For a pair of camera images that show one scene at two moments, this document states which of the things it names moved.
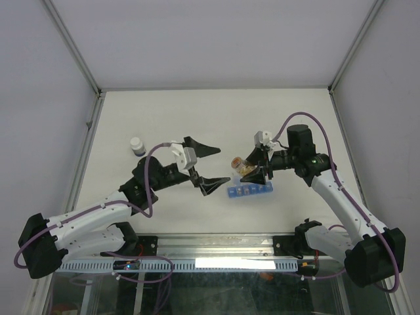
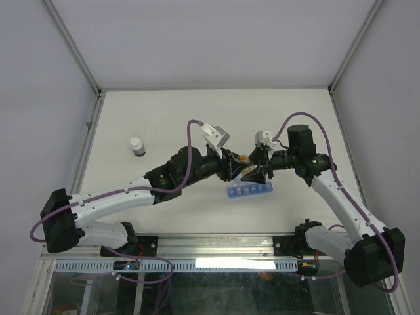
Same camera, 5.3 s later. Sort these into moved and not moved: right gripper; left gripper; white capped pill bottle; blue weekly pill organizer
Moved: left gripper
Not moved: blue weekly pill organizer; white capped pill bottle; right gripper
